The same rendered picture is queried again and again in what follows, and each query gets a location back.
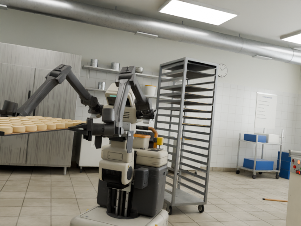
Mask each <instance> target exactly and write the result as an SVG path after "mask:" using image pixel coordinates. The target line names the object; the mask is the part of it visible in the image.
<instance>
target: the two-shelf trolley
mask: <svg viewBox="0 0 301 226"><path fill-rule="evenodd" d="M283 131H284V130H283V129H282V132H281V136H280V138H281V143H280V144H279V143H260V142H258V135H256V142H252V141H245V140H240V139H241V133H239V142H238V152H237V163H236V168H237V170H236V174H239V173H240V171H239V168H241V169H244V170H248V171H252V172H253V176H252V178H253V179H256V172H258V173H259V174H262V172H276V179H279V177H280V176H279V173H280V164H281V153H282V142H283V138H284V137H283ZM263 133H265V128H264V130H263ZM240 141H241V142H248V143H255V144H256V146H255V156H254V169H250V168H246V167H243V166H238V160H239V150H240ZM258 144H262V156H261V159H263V148H264V144H269V145H280V154H279V170H275V169H274V170H255V166H256V155H257V145H258Z"/></svg>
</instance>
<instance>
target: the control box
mask: <svg viewBox="0 0 301 226"><path fill-rule="evenodd" d="M293 159H294V162H292V160H293ZM298 160H299V161H300V163H299V164H298ZM294 165H295V166H296V168H294V167H293V166H294ZM300 168H301V159H299V158H294V157H291V168H290V172H292V173H295V174H299V171H300V174H299V175H301V169H300ZM296 171H297V173H296Z"/></svg>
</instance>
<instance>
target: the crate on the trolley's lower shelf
mask: <svg viewBox="0 0 301 226"><path fill-rule="evenodd" d="M273 165H274V162H273V161H269V160H264V159H256V166H255V170H273ZM243 167H246V168H250V169H254V158H244V162H243Z"/></svg>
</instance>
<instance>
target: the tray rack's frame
mask: <svg viewBox="0 0 301 226"><path fill-rule="evenodd" d="M182 61H184V57H183V58H180V59H177V60H173V61H169V62H166V63H162V64H160V66H159V79H158V89H157V99H156V109H157V113H156V116H155V122H154V129H155V130H157V120H158V111H159V97H160V87H161V78H162V67H163V66H167V65H171V64H175V63H179V62H182ZM188 62H191V63H195V64H200V65H206V66H211V67H215V66H217V63H212V62H208V61H202V60H198V59H193V58H189V57H188ZM189 82H190V80H187V84H189ZM183 123H186V119H184V120H183ZM185 127H186V126H183V130H185ZM182 133H183V134H182V136H185V132H182ZM181 140H182V142H183V143H184V141H185V139H184V138H182V139H181ZM181 149H184V145H181ZM180 155H182V156H183V152H182V151H181V153H180ZM182 161H183V158H180V162H182ZM177 188H178V189H176V196H177V197H175V204H174V206H185V205H199V209H200V210H201V207H202V205H204V204H205V202H204V201H203V200H202V199H199V198H197V197H195V196H193V195H192V194H189V193H187V192H185V191H184V190H181V189H180V184H177ZM167 190H169V191H171V192H172V188H169V189H167ZM171 200H172V195H171V194H169V193H167V192H166V191H164V202H166V204H167V211H168V212H169V206H171ZM171 208H172V206H171Z"/></svg>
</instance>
